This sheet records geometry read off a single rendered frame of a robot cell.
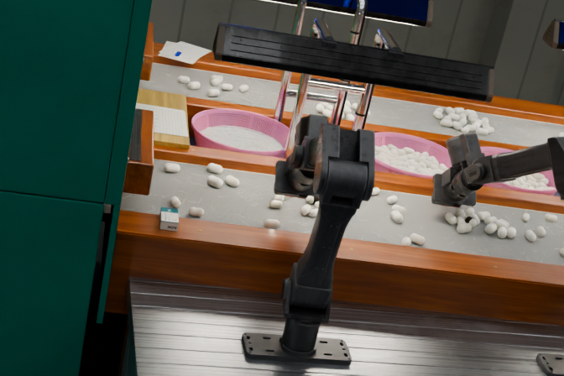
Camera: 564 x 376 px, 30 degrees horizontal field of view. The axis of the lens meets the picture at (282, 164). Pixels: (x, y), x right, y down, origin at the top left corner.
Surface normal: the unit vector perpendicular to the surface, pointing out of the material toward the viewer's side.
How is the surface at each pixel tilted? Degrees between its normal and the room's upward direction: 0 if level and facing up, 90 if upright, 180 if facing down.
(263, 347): 0
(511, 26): 90
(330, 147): 35
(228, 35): 58
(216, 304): 0
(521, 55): 90
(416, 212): 0
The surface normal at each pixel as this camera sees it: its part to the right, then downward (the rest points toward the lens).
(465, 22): 0.18, 0.42
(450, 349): 0.20, -0.90
